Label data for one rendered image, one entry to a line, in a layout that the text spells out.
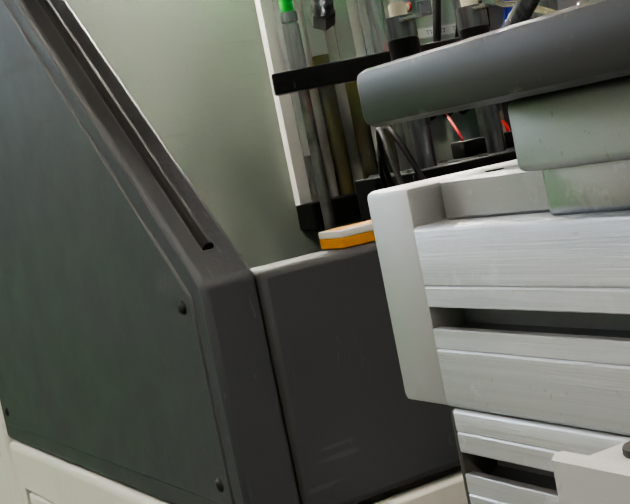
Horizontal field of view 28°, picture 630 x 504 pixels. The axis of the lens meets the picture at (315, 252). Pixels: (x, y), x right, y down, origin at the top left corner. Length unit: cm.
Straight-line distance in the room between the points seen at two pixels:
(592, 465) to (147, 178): 61
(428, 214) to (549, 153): 10
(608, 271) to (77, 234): 59
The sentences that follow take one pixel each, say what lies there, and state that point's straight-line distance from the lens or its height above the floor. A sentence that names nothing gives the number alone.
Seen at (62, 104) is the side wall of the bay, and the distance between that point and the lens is 92.
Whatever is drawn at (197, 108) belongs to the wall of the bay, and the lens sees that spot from 135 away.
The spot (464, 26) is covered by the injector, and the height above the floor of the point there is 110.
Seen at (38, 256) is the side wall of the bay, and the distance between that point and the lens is 105.
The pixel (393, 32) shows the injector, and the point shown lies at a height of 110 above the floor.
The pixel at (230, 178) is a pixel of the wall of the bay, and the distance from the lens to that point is 135.
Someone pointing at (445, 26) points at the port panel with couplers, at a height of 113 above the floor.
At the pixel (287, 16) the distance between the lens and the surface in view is 131.
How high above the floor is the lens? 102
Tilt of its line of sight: 5 degrees down
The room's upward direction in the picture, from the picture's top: 11 degrees counter-clockwise
